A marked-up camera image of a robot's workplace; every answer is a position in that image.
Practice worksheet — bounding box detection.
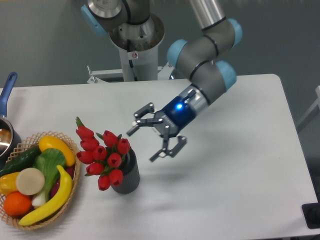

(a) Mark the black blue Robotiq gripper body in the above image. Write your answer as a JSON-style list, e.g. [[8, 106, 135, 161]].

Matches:
[[153, 95, 196, 138]]

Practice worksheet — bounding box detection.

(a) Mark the green cucumber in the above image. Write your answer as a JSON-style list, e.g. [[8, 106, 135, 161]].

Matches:
[[0, 145, 41, 177]]

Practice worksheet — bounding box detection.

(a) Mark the yellow squash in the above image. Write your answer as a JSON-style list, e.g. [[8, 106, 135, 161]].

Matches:
[[38, 135, 76, 167]]

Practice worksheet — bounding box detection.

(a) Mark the yellow banana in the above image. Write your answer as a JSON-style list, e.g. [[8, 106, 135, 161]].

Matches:
[[18, 164, 74, 227]]

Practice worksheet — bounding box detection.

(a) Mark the blue handled saucepan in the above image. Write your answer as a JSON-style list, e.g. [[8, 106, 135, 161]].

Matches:
[[0, 72, 22, 169]]

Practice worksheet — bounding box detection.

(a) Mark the green bok choy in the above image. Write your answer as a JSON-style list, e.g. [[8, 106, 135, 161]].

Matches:
[[32, 148, 66, 208]]

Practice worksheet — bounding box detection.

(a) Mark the dark purple eggplant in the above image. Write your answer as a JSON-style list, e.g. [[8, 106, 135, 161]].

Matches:
[[50, 165, 73, 199]]

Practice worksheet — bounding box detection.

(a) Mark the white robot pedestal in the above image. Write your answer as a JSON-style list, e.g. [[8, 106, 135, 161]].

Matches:
[[87, 13, 174, 84]]

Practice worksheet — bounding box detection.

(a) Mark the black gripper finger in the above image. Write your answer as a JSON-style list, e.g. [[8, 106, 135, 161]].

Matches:
[[126, 102, 164, 136], [148, 124, 188, 162]]

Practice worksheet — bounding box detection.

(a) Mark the white frame at right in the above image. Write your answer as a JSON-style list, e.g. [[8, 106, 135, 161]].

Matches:
[[296, 85, 320, 133]]

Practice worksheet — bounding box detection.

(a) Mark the yellow bell pepper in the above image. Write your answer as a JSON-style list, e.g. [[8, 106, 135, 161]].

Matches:
[[0, 172, 20, 196]]

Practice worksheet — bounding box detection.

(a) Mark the red tulip bouquet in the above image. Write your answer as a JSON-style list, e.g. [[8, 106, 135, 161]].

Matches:
[[75, 116, 131, 191]]

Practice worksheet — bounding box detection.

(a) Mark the dark grey ribbed vase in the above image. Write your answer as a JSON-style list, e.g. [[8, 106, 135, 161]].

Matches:
[[111, 148, 140, 195]]

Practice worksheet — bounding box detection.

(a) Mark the beige round disc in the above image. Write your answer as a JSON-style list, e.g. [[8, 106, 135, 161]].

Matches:
[[15, 167, 45, 196]]

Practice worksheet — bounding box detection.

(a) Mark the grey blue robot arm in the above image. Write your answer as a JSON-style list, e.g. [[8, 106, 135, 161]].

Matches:
[[81, 0, 243, 161]]

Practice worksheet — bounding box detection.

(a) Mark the orange fruit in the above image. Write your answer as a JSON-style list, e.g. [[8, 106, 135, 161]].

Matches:
[[3, 191, 32, 216]]

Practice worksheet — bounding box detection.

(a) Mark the black device at edge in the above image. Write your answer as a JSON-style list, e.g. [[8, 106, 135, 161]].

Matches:
[[301, 202, 320, 229]]

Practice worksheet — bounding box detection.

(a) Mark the woven wicker basket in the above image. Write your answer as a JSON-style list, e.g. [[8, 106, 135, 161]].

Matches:
[[0, 131, 81, 231]]

